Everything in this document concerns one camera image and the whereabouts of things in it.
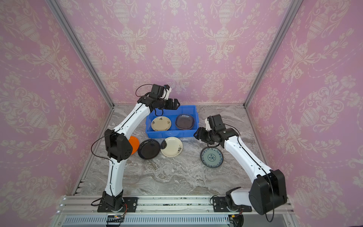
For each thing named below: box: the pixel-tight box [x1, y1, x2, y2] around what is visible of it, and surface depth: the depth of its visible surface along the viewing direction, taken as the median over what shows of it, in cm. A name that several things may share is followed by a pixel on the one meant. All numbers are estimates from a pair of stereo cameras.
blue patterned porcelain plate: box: [199, 146, 224, 168], surface depth 93 cm
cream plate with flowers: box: [160, 136, 184, 158], surface depth 97 cm
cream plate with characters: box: [150, 115, 172, 132], surface depth 108 cm
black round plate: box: [137, 139, 161, 160], surface depth 95 cm
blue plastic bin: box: [145, 104, 199, 139], surface depth 107 cm
